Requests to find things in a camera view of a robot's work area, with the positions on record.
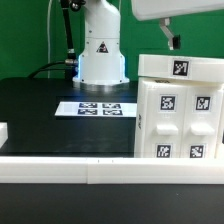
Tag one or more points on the white cabinet body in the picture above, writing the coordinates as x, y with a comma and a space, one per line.
144, 86

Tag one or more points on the white U-shaped fence frame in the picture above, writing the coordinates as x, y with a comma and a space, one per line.
110, 170

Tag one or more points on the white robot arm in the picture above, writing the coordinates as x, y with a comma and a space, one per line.
101, 64

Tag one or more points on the white marker base sheet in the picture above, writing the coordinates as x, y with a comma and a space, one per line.
96, 109

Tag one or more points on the white cabinet door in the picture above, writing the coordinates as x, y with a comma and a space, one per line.
202, 114
164, 119

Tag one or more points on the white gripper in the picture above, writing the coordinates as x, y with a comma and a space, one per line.
153, 9

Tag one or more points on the white cabinet top block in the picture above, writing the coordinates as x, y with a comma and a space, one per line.
181, 67

